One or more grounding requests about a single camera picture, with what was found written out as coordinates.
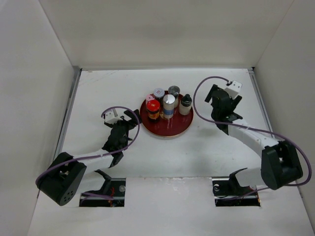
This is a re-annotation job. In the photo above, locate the purple cable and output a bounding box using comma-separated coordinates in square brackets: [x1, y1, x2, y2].
[35, 106, 141, 200]
[193, 76, 313, 197]

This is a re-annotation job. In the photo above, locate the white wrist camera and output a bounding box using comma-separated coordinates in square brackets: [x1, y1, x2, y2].
[224, 81, 242, 99]
[101, 108, 122, 124]

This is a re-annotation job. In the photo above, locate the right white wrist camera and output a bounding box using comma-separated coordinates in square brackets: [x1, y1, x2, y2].
[224, 81, 242, 99]

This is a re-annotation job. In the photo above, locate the tall blue label salt bottle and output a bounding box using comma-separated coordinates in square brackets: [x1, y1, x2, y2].
[163, 94, 175, 119]

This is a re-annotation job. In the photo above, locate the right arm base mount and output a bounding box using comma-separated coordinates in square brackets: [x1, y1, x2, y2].
[212, 168, 260, 207]

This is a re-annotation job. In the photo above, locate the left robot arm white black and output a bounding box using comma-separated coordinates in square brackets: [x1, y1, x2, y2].
[35, 106, 142, 206]

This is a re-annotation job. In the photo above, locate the dark jar white lid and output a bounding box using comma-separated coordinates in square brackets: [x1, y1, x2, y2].
[153, 88, 165, 100]

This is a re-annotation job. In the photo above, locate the black grinder bottle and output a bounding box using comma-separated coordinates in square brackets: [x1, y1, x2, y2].
[179, 94, 192, 116]

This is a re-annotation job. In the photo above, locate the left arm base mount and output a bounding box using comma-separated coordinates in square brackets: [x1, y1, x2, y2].
[79, 170, 126, 207]

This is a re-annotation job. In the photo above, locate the red round tray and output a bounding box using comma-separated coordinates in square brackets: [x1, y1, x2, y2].
[139, 91, 193, 137]

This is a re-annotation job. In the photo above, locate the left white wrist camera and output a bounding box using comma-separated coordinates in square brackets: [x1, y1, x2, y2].
[101, 108, 122, 124]

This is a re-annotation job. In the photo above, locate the pink cap spice bottle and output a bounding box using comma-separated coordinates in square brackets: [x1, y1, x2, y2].
[145, 94, 155, 104]

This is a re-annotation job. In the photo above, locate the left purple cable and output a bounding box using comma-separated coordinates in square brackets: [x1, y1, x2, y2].
[35, 106, 141, 200]

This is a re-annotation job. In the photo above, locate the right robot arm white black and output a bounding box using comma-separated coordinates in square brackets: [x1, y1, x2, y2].
[205, 84, 303, 190]

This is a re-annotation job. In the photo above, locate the red cap sauce jar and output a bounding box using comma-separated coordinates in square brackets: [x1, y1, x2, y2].
[146, 100, 160, 121]

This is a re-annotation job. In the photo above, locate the clear dome cap bottle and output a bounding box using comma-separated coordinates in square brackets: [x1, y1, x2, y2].
[168, 86, 180, 108]

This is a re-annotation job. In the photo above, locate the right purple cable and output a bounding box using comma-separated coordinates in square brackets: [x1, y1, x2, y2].
[193, 76, 313, 197]

